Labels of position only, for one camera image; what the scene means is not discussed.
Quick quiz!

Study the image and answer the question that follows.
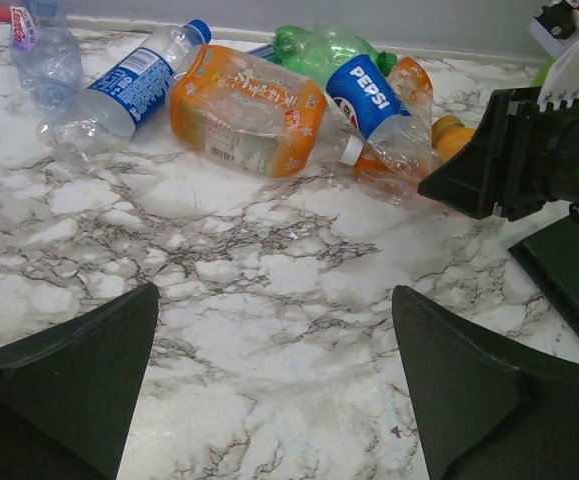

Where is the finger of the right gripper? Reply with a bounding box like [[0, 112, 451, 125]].
[[417, 90, 507, 220]]

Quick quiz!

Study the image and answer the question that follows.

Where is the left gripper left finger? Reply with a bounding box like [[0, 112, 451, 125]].
[[0, 283, 159, 479]]

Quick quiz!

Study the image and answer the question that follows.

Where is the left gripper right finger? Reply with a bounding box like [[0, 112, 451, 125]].
[[392, 286, 579, 479]]

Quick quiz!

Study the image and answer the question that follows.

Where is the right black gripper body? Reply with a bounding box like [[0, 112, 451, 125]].
[[491, 87, 579, 221]]

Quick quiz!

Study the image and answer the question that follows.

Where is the blue label bottle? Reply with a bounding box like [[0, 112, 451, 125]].
[[324, 53, 445, 181], [37, 19, 212, 168]]

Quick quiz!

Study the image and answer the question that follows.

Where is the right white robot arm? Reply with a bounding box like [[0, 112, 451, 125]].
[[418, 87, 579, 221]]

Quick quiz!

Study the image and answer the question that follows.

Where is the orange juice bottle right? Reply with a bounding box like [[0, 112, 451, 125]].
[[432, 115, 475, 161]]

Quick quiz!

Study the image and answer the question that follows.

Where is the orange label bottle back right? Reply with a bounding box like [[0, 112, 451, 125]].
[[353, 57, 443, 205]]

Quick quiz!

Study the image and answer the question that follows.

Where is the orange label bottle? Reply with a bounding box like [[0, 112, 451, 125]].
[[168, 43, 329, 179], [353, 57, 443, 205]]

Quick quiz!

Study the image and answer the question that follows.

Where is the right black foam pad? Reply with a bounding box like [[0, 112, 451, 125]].
[[509, 210, 579, 337]]

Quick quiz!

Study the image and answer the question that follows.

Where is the green sprite bottle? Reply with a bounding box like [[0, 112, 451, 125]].
[[272, 24, 398, 87]]

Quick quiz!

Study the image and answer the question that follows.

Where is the orange label bottle centre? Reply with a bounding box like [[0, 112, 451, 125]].
[[168, 43, 329, 179]]

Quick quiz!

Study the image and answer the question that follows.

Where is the small clear bottle back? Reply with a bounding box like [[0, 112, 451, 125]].
[[9, 0, 85, 112]]

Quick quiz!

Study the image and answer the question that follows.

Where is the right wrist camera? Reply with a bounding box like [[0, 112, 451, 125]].
[[530, 1, 579, 111]]

